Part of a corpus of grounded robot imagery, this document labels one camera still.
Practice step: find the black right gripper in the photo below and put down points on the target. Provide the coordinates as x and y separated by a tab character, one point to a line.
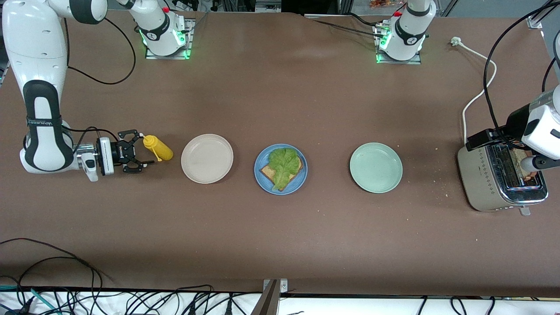
118	153

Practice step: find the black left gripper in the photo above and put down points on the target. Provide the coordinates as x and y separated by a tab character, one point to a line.
515	121

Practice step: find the yellow mustard squeeze bottle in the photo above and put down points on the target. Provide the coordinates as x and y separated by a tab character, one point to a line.
162	151

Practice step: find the brown bread slice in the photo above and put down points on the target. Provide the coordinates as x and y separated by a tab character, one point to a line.
265	170
518	154

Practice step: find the green lettuce leaf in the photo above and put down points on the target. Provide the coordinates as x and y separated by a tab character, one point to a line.
283	166

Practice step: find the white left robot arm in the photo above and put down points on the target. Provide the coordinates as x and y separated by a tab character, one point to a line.
409	30

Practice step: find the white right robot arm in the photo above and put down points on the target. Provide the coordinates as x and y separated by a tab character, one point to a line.
41	43

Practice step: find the beige round plate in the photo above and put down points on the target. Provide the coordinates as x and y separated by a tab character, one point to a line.
207	158

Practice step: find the mint green round plate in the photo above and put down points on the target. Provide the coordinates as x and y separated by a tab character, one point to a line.
376	167

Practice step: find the blue round plate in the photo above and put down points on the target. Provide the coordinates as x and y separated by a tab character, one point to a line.
266	187

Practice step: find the beige chrome toaster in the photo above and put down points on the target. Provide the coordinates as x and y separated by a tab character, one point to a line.
477	170

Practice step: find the colourful snack packet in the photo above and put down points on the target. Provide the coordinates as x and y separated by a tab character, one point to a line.
380	3

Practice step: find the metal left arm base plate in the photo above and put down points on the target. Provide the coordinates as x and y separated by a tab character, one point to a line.
400	62

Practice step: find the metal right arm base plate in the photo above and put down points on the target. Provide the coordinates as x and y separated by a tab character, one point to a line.
189	41

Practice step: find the aluminium frame profile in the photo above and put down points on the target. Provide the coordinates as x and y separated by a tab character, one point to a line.
534	22

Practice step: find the aluminium table edge bracket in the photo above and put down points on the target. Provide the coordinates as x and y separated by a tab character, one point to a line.
271	302

